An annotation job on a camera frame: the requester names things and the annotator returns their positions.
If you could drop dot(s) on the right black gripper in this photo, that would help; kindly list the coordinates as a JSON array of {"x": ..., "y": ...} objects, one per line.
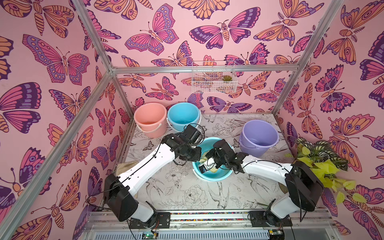
[{"x": 213, "y": 157}]

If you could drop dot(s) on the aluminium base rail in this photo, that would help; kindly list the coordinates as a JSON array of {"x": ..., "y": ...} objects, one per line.
[{"x": 213, "y": 225}]

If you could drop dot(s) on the purple plastic bucket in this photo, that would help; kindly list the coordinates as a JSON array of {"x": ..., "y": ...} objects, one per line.
[{"x": 258, "y": 137}]

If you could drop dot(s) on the beige worn cloth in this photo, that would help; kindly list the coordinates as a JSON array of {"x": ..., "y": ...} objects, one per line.
[{"x": 124, "y": 167}]

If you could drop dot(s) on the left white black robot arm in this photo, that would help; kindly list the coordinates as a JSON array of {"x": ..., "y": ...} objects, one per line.
[{"x": 119, "y": 191}]

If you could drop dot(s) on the yellow microfiber cloth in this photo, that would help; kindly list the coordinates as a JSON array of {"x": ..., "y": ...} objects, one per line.
[{"x": 205, "y": 158}]

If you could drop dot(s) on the small green succulent plant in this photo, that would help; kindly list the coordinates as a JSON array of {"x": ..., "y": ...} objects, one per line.
[{"x": 227, "y": 78}]

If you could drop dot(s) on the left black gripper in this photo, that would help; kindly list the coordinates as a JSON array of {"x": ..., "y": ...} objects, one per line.
[{"x": 198, "y": 150}]

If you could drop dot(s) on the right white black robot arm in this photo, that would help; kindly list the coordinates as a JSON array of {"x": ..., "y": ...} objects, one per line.
[{"x": 304, "y": 187}]

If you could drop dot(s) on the pink plastic bucket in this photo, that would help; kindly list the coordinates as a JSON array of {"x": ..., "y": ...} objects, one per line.
[{"x": 151, "y": 119}]

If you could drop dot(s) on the green leafy potted plant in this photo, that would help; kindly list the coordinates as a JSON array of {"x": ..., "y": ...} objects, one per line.
[{"x": 326, "y": 164}]

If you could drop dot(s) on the white wire wall basket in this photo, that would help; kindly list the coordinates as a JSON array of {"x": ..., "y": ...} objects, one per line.
[{"x": 208, "y": 79}]

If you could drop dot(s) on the blue bucket white handle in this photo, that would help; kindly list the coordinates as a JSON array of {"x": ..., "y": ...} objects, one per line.
[{"x": 182, "y": 114}]

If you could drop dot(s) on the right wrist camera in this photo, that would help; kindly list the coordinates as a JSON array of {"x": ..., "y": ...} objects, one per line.
[{"x": 207, "y": 166}]

